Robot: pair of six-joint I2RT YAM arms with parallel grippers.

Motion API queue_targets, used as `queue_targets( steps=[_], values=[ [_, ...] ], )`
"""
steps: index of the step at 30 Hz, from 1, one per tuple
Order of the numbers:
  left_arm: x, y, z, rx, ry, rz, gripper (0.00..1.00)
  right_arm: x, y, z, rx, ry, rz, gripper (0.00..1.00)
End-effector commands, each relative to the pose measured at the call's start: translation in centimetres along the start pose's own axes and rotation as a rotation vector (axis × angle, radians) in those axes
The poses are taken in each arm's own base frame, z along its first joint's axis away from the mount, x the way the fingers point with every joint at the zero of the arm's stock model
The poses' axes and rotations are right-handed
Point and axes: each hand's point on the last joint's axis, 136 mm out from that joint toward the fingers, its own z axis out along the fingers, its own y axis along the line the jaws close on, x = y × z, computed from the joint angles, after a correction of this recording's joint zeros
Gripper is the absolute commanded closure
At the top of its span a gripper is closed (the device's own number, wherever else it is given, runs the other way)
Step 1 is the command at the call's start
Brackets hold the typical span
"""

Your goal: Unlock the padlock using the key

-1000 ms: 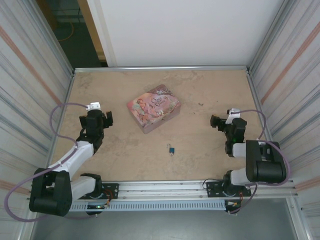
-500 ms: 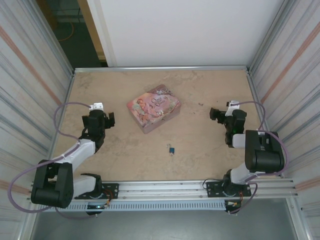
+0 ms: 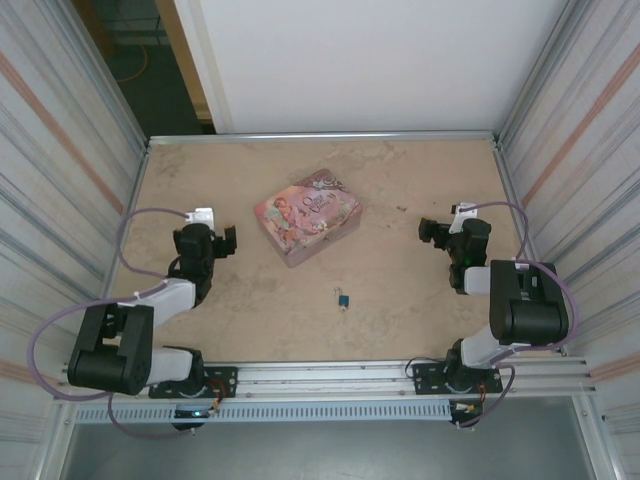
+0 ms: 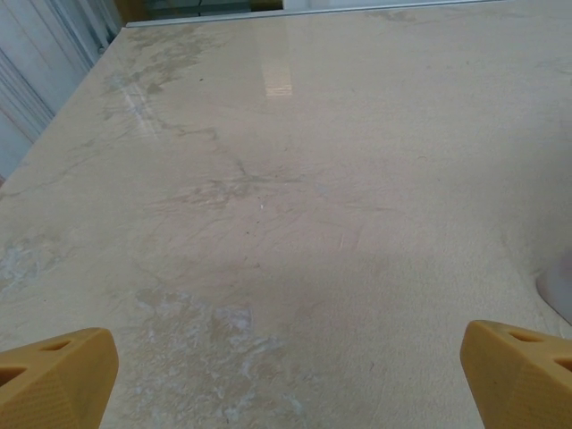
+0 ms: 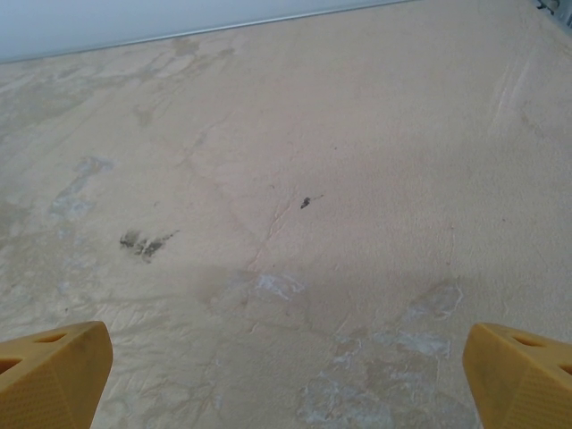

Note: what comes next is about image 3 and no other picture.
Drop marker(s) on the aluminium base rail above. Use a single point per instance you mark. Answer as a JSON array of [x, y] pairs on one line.
[[325, 380]]

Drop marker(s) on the pink storybook tin box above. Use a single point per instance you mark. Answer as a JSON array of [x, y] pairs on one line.
[[310, 215]]

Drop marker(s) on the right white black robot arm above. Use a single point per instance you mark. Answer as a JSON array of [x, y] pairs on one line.
[[530, 310]]

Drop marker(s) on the aluminium rear frame bar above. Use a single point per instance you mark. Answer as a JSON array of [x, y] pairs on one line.
[[325, 136]]

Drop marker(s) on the wooden door frame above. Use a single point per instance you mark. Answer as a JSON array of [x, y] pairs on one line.
[[180, 40]]

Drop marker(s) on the small blue padlock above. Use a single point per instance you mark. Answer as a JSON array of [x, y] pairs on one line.
[[344, 300]]

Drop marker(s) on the aluminium side frame bar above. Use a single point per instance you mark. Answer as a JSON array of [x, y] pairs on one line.
[[515, 200], [127, 200]]

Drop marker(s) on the corrugated translucent side panel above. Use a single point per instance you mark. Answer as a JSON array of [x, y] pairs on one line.
[[590, 150], [50, 150]]

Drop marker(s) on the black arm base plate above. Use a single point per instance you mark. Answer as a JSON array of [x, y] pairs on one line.
[[425, 375], [225, 375]]

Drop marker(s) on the grey metal shelf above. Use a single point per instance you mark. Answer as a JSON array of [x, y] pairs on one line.
[[325, 455]]

